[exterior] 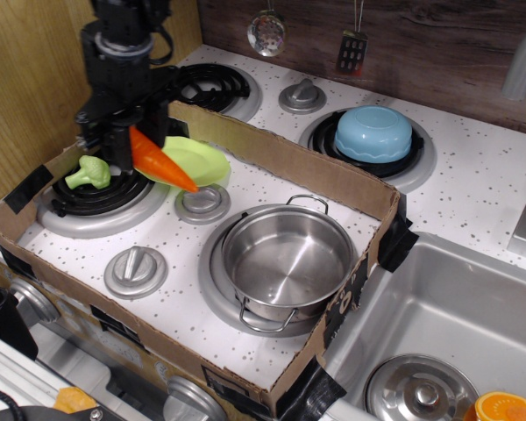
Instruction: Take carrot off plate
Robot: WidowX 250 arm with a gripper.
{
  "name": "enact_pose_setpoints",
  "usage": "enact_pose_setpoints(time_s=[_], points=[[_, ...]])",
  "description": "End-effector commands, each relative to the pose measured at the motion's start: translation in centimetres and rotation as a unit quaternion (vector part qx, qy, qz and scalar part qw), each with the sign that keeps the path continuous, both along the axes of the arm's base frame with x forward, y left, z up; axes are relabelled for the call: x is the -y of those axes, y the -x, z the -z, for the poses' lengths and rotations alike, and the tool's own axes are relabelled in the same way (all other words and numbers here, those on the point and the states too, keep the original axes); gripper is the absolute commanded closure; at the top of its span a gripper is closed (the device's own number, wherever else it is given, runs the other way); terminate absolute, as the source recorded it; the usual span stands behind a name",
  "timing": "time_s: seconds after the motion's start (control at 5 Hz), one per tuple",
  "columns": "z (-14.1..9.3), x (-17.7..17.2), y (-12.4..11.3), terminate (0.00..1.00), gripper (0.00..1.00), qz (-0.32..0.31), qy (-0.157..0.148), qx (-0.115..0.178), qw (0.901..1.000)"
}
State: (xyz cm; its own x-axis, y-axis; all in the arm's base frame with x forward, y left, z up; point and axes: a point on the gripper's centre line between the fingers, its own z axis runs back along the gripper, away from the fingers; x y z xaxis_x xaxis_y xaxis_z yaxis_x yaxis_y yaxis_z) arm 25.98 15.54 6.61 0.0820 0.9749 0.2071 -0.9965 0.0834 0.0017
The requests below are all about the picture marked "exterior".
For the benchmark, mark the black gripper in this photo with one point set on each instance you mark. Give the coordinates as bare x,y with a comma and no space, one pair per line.
126,68

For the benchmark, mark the orange toy carrot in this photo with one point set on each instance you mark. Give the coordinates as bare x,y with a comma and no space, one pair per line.
149,159

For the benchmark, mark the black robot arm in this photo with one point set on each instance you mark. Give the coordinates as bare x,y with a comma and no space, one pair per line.
112,13

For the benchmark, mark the light green plastic plate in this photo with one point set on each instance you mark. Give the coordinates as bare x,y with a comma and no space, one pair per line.
202,163

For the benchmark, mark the brown cardboard fence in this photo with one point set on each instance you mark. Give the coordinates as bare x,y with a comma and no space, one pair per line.
254,374

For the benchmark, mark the green toy broccoli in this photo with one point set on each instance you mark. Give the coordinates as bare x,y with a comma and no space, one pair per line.
93,171

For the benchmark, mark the front left black burner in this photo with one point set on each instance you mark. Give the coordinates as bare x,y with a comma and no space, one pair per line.
87,201

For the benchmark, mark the black burner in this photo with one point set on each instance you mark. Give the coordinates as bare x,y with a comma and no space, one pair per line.
87,201
214,87
321,140

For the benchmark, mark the back left black burner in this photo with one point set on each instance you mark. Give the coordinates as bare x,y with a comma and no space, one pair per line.
214,87

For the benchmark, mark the silver knob middle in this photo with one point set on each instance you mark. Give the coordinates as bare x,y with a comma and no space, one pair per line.
206,206

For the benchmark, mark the hanging silver slotted ladle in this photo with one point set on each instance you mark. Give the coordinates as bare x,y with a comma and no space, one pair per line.
267,32

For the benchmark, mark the silver knob upper centre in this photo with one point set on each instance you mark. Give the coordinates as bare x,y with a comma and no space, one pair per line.
302,98

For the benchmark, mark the back right black burner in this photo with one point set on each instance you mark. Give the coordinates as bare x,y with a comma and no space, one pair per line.
321,140

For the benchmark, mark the silver oven dial left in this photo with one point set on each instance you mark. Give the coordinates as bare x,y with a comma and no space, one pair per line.
33,306

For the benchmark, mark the silver oven dial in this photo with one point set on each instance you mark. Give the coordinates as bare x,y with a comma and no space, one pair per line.
33,306
186,401

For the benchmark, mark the stainless steel pot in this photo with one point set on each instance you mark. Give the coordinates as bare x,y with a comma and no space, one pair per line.
285,261

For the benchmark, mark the hanging silver spatula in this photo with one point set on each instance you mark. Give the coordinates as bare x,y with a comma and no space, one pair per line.
352,50

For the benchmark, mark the light blue plastic bowl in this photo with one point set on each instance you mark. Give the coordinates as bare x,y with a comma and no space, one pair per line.
373,134

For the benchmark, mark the silver oven dial right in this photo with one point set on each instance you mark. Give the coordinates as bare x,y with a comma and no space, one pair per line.
186,401

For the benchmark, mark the orange toy piece bottom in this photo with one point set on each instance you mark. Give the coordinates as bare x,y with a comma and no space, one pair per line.
72,399

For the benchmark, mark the silver sink basin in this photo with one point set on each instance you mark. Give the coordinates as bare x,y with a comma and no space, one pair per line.
444,301

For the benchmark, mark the silver pot lid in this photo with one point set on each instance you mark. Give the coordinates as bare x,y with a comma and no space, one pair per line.
418,387

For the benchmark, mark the silver faucet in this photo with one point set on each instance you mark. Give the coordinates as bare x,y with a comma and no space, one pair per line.
514,86

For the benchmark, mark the orange slice toy can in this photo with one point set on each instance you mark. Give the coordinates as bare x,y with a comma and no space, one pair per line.
497,406

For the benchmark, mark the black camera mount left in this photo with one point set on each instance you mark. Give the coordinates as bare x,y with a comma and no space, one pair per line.
13,330

